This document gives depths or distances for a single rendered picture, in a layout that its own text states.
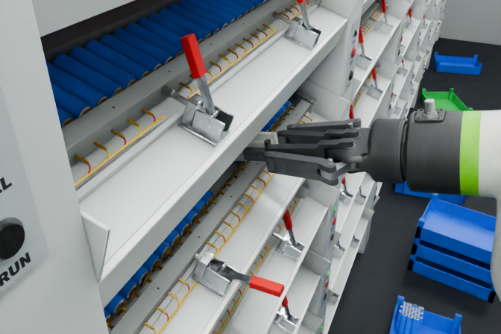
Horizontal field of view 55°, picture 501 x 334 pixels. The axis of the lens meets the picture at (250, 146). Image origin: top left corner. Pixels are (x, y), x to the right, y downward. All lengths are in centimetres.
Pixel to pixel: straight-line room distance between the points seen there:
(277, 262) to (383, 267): 114
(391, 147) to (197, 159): 23
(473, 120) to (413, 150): 7
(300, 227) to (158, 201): 57
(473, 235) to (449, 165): 141
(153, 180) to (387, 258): 166
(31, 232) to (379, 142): 39
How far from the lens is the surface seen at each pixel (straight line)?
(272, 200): 66
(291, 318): 98
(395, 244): 205
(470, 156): 53
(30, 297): 27
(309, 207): 95
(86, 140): 37
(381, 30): 136
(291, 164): 57
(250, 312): 76
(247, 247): 59
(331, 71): 84
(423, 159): 53
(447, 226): 194
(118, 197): 36
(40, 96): 24
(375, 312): 179
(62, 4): 26
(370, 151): 55
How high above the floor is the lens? 133
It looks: 31 degrees down
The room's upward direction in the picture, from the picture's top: straight up
